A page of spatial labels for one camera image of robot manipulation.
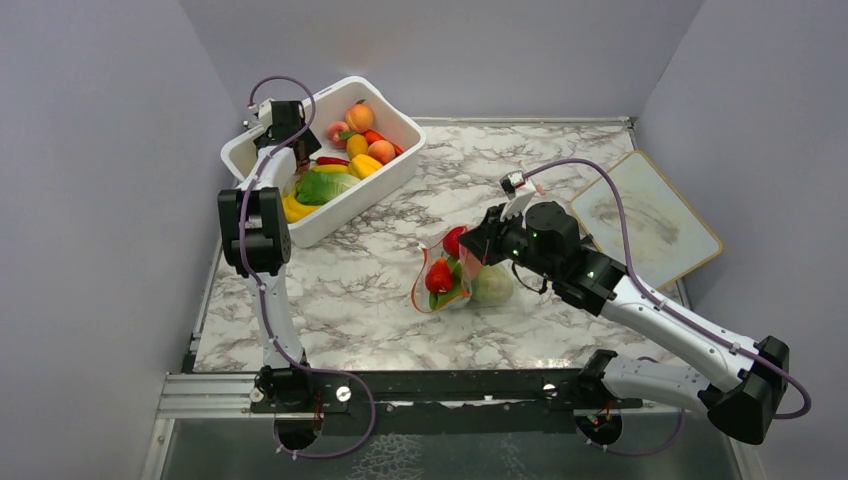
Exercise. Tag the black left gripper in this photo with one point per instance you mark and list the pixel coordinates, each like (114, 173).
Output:
(308, 144)

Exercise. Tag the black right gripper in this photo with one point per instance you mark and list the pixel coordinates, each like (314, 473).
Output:
(483, 239)

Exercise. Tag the red apple toy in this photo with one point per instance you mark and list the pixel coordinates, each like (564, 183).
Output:
(450, 242)

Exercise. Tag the clear zip bag orange zipper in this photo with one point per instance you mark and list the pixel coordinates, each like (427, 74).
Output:
(431, 249)

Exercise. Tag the green cabbage toy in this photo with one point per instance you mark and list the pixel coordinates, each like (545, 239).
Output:
(493, 286)

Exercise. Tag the green leafy vegetable toy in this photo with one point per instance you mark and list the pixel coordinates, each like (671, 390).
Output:
(438, 301)

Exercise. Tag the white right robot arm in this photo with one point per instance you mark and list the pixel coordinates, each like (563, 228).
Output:
(736, 381)

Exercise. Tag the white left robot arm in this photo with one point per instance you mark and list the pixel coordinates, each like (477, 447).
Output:
(257, 243)

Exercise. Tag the red chili pepper toy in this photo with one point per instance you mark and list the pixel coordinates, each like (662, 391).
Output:
(327, 160)

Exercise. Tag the pink peach toy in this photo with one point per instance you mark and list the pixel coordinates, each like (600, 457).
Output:
(335, 134)

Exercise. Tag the light green lettuce toy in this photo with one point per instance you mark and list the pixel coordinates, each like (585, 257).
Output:
(318, 188)

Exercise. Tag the small yellow mango toy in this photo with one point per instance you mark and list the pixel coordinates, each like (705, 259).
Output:
(356, 145)

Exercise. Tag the yellow bell pepper toy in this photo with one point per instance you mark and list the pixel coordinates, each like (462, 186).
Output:
(362, 166)

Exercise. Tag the peach toy at back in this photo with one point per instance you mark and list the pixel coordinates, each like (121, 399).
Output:
(360, 117)

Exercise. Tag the curved yellow banana toy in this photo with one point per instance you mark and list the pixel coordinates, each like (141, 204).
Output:
(295, 211)

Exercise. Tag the peach toy right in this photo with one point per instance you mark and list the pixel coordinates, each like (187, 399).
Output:
(382, 150)

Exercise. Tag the white plastic bin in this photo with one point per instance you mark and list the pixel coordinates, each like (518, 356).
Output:
(239, 155)

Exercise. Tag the wood framed white board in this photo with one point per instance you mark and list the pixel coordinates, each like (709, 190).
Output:
(668, 239)

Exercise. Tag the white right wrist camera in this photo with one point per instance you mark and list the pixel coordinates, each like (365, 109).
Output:
(519, 190)

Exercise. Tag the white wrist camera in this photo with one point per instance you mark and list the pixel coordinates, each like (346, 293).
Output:
(259, 114)
(519, 190)

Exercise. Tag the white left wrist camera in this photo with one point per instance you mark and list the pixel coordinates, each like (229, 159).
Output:
(259, 114)

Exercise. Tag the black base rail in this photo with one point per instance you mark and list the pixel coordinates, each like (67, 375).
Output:
(429, 402)

